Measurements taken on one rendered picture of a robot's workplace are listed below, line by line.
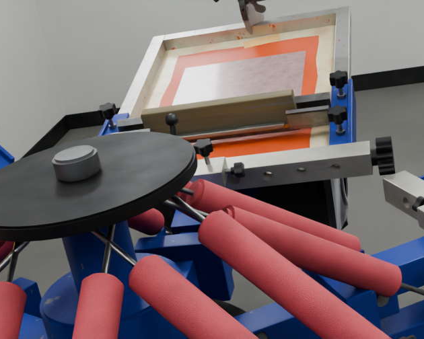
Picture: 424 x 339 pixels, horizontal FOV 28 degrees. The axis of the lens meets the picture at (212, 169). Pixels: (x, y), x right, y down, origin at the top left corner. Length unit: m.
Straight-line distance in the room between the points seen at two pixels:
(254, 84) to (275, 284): 1.23
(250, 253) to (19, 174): 0.35
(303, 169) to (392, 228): 2.10
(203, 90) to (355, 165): 0.68
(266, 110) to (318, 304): 0.96
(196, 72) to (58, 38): 3.77
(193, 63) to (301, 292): 1.46
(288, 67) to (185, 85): 0.28
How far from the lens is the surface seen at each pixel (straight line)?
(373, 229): 3.79
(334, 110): 1.78
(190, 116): 1.94
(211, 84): 2.25
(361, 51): 5.68
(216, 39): 2.48
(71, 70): 6.08
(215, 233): 1.05
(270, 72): 2.24
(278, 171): 1.68
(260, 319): 1.28
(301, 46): 2.34
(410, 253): 1.35
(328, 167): 1.67
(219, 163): 1.65
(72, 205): 1.02
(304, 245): 1.16
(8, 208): 1.07
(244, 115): 1.92
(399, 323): 1.39
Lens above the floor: 1.68
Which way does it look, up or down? 20 degrees down
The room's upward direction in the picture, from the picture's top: 12 degrees counter-clockwise
